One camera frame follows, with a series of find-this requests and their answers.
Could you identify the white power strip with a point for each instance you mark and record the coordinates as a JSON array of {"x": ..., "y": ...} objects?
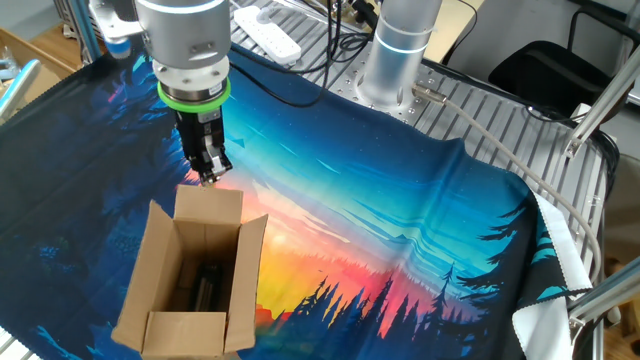
[{"x": 270, "y": 37}]

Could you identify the light blue bar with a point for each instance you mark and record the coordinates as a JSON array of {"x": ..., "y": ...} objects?
[{"x": 17, "y": 87}]

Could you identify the brown storage box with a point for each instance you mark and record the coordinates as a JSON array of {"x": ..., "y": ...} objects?
[{"x": 30, "y": 60}]

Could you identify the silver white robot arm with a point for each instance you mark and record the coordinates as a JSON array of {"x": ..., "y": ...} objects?
[{"x": 185, "y": 40}]

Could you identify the aluminium frame strut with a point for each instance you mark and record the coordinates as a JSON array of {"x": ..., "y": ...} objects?
[
  {"x": 600, "y": 105},
  {"x": 600, "y": 295}
]

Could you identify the aluminium frame rails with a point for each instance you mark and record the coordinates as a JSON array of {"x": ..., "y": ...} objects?
[{"x": 82, "y": 30}]

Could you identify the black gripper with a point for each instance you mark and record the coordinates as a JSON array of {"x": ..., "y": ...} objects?
[{"x": 197, "y": 127}]

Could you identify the forest sunset print cloth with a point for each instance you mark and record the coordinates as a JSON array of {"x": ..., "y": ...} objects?
[{"x": 400, "y": 200}]

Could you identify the brown cardboard box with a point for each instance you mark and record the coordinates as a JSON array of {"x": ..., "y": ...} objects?
[{"x": 150, "y": 280}]

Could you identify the black office chair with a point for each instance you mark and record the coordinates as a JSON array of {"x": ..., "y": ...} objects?
[{"x": 550, "y": 75}]

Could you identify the black grey ribbed block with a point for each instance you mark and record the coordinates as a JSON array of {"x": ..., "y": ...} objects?
[{"x": 207, "y": 290}]

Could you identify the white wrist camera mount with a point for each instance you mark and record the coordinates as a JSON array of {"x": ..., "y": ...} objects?
[{"x": 112, "y": 25}]

